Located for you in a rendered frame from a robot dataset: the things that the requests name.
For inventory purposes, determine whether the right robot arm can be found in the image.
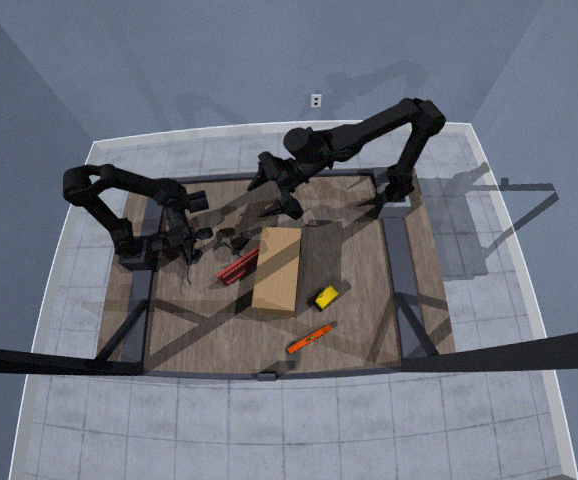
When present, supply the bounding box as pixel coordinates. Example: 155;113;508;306
262;98;446;202

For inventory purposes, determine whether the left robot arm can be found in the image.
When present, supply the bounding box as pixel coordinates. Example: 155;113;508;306
63;164;209;258

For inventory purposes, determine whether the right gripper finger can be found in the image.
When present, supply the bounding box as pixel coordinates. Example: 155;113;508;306
247;161;269;191
258;199;285;218

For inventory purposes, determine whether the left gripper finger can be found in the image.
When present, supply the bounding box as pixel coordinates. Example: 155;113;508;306
170;244;188;266
184;240;197;265

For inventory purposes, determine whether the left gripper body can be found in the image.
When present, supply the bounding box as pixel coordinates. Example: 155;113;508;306
151;215;213;251

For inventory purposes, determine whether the orange spirit level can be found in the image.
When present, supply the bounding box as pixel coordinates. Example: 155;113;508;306
288;325;332;354

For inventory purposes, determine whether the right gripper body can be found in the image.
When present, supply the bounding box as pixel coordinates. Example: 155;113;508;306
258;151;311;220

